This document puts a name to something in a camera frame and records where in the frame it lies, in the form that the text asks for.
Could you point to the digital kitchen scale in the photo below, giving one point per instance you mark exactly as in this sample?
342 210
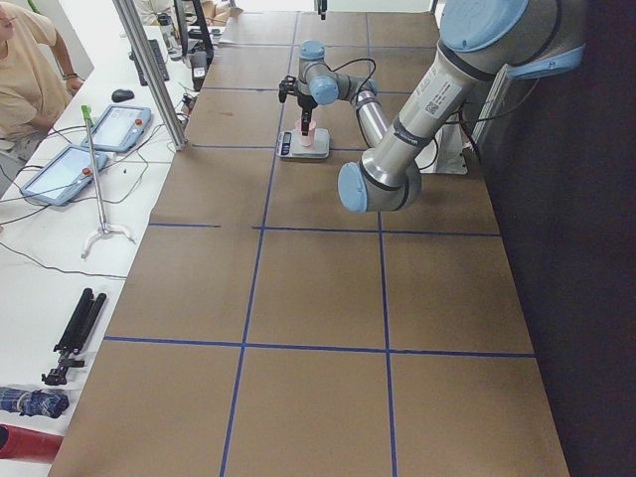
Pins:
290 147

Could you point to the brown paper table cover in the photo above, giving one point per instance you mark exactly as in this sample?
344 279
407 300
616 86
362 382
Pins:
264 330

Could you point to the red cylinder object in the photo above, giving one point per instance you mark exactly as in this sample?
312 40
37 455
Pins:
28 445

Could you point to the pink plastic cup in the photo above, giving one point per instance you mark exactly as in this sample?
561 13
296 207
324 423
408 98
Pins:
305 139

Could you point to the black folded tripod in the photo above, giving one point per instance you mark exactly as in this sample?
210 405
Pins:
75 336

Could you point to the near blue teach pendant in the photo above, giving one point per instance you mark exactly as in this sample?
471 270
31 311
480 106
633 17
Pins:
61 179

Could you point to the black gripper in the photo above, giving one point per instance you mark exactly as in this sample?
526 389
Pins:
306 103

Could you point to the blue teach pendant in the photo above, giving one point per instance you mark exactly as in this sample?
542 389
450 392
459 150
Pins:
119 127
61 179

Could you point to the folded blue umbrella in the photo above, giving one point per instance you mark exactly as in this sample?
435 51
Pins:
33 403

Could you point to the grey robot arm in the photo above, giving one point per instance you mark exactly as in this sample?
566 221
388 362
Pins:
535 39

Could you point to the far blue teach pendant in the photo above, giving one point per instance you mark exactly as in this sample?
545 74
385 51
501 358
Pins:
119 127

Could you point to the black computer mouse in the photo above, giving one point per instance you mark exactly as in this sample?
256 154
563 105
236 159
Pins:
121 95

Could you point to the aluminium frame post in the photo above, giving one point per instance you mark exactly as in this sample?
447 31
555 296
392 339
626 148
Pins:
135 32

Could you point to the person in beige shirt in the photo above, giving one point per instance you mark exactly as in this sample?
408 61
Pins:
38 78

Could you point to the black keyboard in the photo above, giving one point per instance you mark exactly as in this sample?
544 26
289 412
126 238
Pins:
158 60

